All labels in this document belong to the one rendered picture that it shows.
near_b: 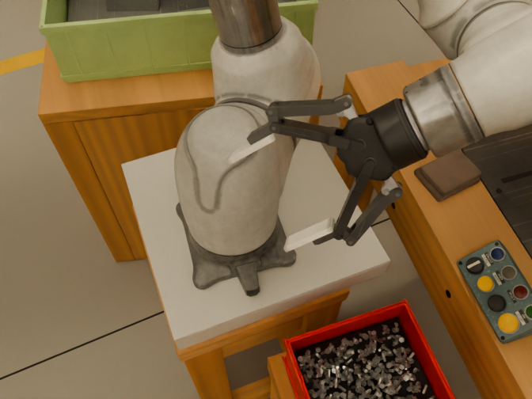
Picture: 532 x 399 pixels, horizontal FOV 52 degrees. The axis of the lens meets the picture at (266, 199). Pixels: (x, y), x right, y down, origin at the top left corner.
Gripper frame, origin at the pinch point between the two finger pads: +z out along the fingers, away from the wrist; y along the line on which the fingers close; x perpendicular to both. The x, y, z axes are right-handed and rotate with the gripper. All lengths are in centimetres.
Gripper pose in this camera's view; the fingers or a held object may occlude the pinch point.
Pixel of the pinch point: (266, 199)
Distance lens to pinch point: 68.7
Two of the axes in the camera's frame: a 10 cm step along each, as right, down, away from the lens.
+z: -8.3, 4.1, 3.8
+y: -5.2, -8.0, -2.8
